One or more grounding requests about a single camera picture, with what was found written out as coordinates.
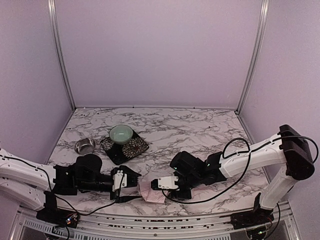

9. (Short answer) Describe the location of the black floral square plate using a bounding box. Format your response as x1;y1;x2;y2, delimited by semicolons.
100;131;149;166

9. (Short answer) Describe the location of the pink and black umbrella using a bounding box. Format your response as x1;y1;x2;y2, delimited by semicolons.
138;181;201;204

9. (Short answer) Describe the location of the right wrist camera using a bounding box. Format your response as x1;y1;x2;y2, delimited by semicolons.
150;176;180;191

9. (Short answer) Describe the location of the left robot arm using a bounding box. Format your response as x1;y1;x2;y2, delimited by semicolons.
0;149;141;203

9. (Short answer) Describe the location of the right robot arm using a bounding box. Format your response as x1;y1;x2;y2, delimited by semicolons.
168;124;316;213

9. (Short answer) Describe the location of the right aluminium frame post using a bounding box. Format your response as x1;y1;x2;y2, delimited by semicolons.
235;0;270;115

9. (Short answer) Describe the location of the aluminium frame post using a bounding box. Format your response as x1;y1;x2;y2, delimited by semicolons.
235;0;270;115
47;0;76;112

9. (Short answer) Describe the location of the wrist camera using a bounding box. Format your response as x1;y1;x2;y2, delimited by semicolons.
112;170;140;192
150;176;180;191

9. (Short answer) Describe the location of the green ceramic bowl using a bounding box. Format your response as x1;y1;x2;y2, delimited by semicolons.
109;124;134;145

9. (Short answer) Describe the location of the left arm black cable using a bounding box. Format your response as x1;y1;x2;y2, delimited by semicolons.
53;174;126;217

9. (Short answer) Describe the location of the left aluminium frame post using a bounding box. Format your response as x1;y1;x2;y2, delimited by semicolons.
47;0;76;112

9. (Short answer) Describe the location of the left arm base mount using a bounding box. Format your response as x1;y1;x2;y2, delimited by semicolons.
36;207;80;229

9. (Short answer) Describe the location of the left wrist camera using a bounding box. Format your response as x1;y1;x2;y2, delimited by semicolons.
112;170;140;192

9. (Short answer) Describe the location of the small steel bowl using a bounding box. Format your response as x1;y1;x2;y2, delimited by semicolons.
74;137;96;156

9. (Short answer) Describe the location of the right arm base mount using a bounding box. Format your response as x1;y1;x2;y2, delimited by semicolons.
230;208;274;230

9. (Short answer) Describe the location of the front aluminium rail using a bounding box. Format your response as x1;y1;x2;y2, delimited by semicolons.
8;202;301;240

